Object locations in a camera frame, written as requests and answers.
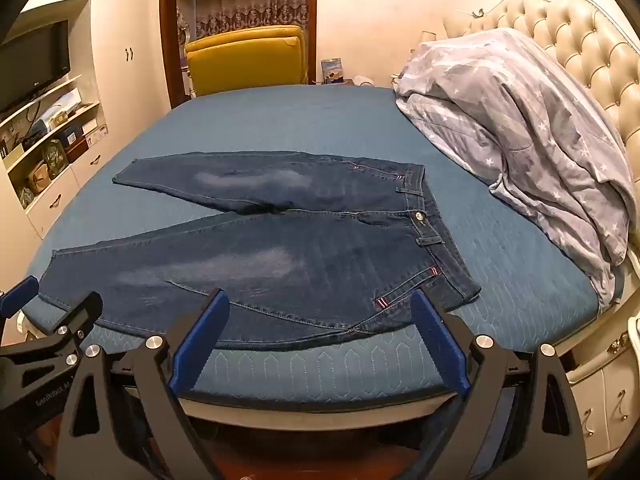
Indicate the cream tufted headboard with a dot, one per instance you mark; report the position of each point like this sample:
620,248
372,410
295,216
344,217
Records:
590,50

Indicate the yellow upholstered chair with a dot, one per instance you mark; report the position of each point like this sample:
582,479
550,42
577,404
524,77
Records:
245,65

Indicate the dark blue box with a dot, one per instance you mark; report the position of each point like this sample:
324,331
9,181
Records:
75,135

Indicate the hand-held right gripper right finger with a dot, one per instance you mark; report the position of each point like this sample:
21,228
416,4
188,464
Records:
440,342

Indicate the small white box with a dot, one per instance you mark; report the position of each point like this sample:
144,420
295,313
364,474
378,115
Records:
96,132

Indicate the dark blue denim pants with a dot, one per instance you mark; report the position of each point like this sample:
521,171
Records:
300,260

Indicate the black flat television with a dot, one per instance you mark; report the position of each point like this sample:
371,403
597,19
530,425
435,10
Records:
35,67

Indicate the grey star print quilt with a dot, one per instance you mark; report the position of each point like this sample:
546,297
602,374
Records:
525,125

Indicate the yellow cushioned chair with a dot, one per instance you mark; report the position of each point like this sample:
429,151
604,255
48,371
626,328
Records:
167,35

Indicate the green glass jar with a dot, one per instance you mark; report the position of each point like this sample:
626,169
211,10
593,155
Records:
55,160

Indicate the tan bag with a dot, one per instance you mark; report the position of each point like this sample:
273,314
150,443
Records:
36,180

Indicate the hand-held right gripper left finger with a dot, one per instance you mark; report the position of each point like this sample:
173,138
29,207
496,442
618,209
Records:
200,340

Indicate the bed with blue sheet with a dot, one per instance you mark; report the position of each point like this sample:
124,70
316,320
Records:
300,120

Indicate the white and blue box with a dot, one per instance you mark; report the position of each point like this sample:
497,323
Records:
57,107

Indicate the cream wall cabinet unit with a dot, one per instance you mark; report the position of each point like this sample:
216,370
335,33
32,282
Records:
120,90

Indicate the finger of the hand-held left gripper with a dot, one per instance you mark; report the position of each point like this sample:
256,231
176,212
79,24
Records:
75,317
20,294

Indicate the small picture box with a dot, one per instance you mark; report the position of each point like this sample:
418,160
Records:
332,70

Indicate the patterned lace curtain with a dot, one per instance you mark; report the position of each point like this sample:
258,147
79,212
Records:
250,5

